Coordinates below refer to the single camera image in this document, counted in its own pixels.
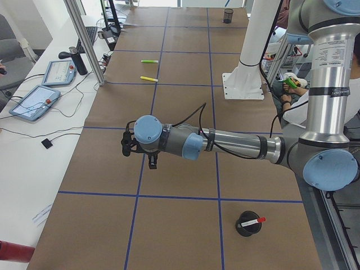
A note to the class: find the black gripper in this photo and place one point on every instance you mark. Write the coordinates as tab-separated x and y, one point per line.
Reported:
152	161

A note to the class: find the red capped white marker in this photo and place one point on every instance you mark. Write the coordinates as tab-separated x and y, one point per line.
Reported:
252	222

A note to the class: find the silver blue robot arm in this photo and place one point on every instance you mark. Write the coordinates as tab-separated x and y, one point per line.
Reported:
320	154

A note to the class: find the yellow highlighter pen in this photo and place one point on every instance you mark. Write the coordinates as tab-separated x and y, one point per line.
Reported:
148	79

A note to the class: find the green highlighter pen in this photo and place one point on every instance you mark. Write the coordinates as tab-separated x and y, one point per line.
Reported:
150	61

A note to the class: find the small black sensor box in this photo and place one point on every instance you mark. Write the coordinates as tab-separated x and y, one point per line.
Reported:
47	143

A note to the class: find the near black mesh cup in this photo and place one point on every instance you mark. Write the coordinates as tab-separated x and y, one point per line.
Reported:
249	230

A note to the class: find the black mesh cup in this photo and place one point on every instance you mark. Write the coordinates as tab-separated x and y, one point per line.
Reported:
227	16
249	230

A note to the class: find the far teach pendant tablet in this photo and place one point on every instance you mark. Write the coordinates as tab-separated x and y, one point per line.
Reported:
59	73

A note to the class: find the teach pendant tablet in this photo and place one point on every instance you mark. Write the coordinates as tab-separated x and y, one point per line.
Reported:
59	73
36	103

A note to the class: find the black water bottle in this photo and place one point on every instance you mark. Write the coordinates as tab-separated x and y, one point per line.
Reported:
78	61

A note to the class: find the near teach pendant tablet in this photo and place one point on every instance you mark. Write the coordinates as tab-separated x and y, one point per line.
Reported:
36	103

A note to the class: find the seated person in white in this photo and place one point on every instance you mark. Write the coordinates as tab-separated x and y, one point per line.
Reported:
290	101

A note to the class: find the far black mesh cup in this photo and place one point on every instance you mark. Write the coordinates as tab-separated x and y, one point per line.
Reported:
227	16

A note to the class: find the red fire extinguisher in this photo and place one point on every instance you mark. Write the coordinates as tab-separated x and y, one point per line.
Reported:
16	252

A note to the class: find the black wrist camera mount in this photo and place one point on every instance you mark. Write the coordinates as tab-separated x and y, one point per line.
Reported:
128	143

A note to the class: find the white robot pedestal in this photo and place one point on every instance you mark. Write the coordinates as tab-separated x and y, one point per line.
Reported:
244	82

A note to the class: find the aluminium frame post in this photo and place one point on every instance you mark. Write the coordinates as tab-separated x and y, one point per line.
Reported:
80	29

